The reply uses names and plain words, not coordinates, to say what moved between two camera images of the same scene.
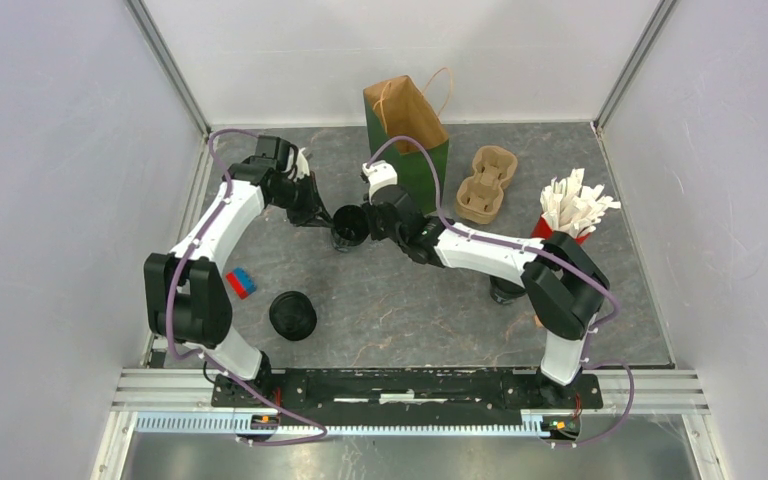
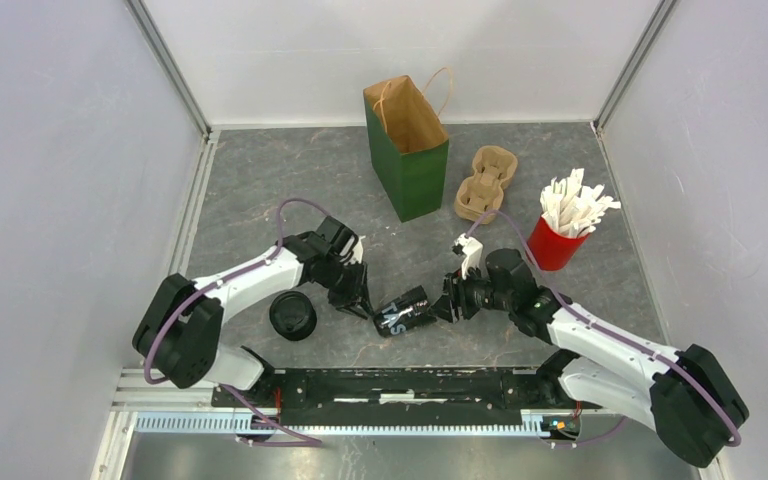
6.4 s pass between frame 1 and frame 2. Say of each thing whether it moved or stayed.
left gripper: moved
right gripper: moved
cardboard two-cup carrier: stayed
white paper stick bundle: stayed
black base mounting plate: stayed
